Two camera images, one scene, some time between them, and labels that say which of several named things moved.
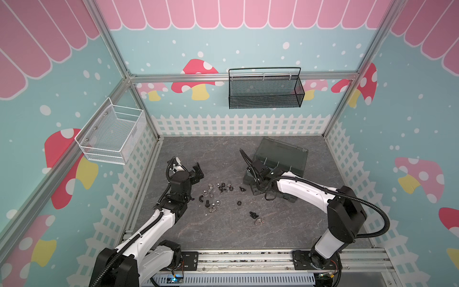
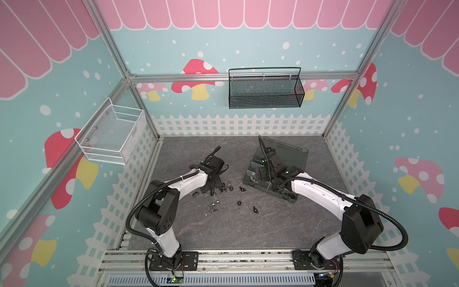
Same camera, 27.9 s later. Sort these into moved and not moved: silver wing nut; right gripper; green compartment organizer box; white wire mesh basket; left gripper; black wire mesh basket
Moved: left gripper; right gripper; silver wing nut
Not moved: black wire mesh basket; white wire mesh basket; green compartment organizer box
